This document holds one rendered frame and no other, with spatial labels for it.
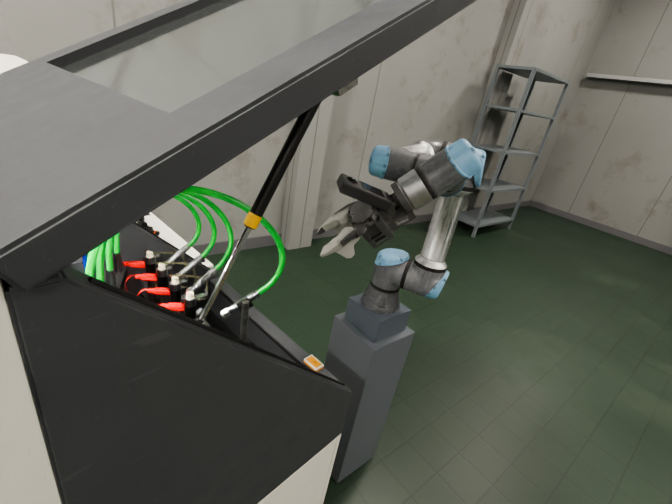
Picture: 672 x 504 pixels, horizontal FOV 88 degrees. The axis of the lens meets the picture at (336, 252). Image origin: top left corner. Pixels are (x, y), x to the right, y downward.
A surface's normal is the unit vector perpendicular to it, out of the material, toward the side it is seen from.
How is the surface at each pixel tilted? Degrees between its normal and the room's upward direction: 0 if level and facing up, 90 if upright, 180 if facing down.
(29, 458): 90
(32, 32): 90
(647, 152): 90
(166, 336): 90
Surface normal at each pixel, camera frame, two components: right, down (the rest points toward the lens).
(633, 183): -0.77, 0.14
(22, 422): 0.71, 0.40
